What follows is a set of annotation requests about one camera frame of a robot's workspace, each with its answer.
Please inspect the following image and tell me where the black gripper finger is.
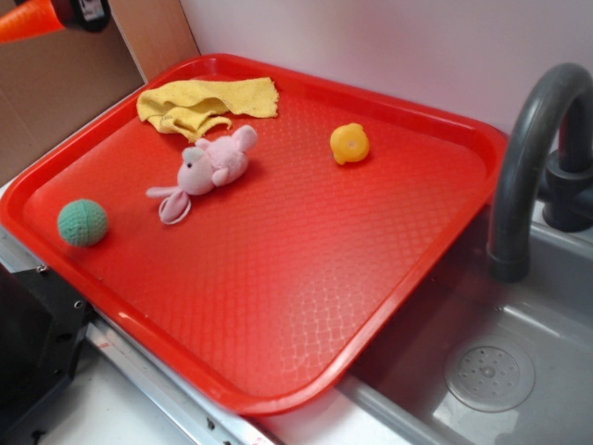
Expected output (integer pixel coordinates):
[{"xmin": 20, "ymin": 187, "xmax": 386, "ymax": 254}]
[{"xmin": 55, "ymin": 0, "xmax": 110, "ymax": 32}]

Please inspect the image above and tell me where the orange toy carrot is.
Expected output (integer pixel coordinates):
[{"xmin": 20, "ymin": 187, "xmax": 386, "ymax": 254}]
[{"xmin": 1, "ymin": 0, "xmax": 65, "ymax": 44}]

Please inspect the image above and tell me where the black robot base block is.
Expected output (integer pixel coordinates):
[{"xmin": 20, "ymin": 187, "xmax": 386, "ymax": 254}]
[{"xmin": 1, "ymin": 267, "xmax": 91, "ymax": 439}]

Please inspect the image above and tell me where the brown cardboard panel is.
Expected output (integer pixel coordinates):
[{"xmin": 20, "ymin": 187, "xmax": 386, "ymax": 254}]
[{"xmin": 1, "ymin": 1, "xmax": 199, "ymax": 184}]

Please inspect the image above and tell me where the yellow cloth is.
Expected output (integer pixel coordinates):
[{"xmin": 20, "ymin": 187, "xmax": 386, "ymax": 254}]
[{"xmin": 136, "ymin": 77, "xmax": 280, "ymax": 143}]

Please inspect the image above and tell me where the pink plush bunny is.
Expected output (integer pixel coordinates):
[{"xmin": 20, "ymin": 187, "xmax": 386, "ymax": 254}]
[{"xmin": 145, "ymin": 125, "xmax": 259, "ymax": 224}]

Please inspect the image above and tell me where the green knitted ball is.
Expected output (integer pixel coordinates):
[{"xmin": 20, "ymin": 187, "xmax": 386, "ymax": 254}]
[{"xmin": 57, "ymin": 199, "xmax": 108, "ymax": 248}]

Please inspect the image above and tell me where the red plastic tray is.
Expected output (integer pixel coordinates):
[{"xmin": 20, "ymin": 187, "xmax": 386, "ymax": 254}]
[{"xmin": 1, "ymin": 55, "xmax": 507, "ymax": 415}]

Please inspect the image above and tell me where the yellow rubber duck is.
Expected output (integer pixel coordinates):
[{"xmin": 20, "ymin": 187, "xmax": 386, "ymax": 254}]
[{"xmin": 330, "ymin": 122, "xmax": 370, "ymax": 165}]

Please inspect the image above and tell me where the grey toy faucet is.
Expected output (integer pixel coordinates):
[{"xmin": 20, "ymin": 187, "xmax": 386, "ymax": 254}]
[{"xmin": 486, "ymin": 63, "xmax": 592, "ymax": 283}]

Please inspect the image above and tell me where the grey sink basin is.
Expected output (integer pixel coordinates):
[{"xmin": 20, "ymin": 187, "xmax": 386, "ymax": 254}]
[{"xmin": 340, "ymin": 213, "xmax": 592, "ymax": 444}]

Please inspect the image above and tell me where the metal rail strip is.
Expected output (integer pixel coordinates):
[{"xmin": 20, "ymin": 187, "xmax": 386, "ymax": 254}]
[{"xmin": 0, "ymin": 229, "xmax": 284, "ymax": 445}]

